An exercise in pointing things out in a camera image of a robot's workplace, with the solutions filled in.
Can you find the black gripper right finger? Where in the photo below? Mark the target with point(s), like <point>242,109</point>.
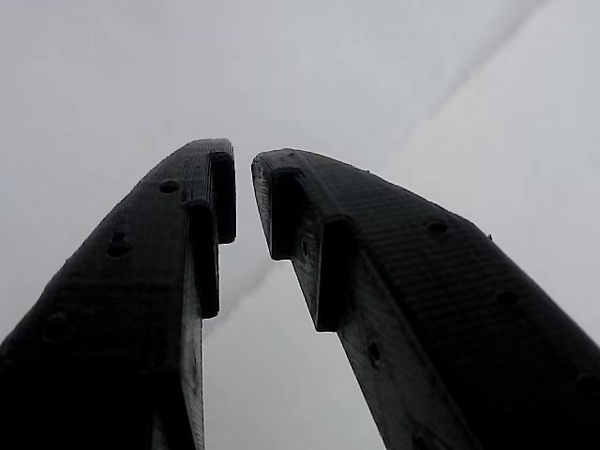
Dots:
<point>445,328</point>

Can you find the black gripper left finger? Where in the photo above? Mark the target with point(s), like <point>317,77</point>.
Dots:
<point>108,328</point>

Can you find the white paper sheet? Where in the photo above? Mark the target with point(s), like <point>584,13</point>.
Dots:
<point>328,70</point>

